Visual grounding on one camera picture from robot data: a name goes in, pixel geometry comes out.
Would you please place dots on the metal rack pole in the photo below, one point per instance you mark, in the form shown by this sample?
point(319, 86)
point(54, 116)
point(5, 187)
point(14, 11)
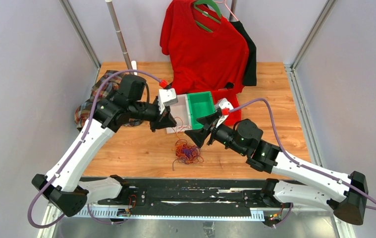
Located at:
point(119, 34)

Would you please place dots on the green clothes hanger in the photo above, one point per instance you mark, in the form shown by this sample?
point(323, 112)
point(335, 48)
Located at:
point(207, 15)

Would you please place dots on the white plastic bin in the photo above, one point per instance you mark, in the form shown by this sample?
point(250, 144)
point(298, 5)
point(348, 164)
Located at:
point(181, 113)

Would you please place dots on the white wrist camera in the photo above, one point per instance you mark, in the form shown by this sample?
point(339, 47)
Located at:
point(223, 109)
point(166, 98)

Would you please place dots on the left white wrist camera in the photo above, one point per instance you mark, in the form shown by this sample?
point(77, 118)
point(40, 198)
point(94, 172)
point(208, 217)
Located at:
point(166, 98)

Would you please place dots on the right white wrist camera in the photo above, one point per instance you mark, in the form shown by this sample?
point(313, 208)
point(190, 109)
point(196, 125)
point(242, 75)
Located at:
point(223, 109)

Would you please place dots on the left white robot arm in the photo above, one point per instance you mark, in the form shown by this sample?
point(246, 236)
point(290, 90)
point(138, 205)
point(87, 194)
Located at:
point(62, 185)

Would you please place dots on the red t-shirt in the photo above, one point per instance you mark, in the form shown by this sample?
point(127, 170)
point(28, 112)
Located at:
point(205, 55)

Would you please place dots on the plaid flannel shirt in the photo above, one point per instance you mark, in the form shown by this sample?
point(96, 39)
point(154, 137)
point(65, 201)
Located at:
point(82, 113)

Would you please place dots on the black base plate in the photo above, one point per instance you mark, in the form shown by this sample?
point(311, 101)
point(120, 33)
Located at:
point(194, 197)

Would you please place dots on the pink clothes hanger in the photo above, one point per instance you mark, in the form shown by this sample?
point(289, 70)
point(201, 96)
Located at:
point(230, 5)

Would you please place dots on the green plastic bin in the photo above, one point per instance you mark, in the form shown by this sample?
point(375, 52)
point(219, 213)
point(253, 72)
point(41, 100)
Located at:
point(200, 105)

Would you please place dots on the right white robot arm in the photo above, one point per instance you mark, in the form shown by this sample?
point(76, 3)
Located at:
point(343, 194)

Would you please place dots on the black t-shirt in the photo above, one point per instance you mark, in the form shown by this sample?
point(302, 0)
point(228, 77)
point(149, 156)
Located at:
point(249, 78)

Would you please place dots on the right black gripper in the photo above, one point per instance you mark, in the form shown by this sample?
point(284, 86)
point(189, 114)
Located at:
point(199, 135)

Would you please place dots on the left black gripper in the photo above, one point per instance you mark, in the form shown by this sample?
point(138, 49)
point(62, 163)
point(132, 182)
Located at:
point(165, 120)

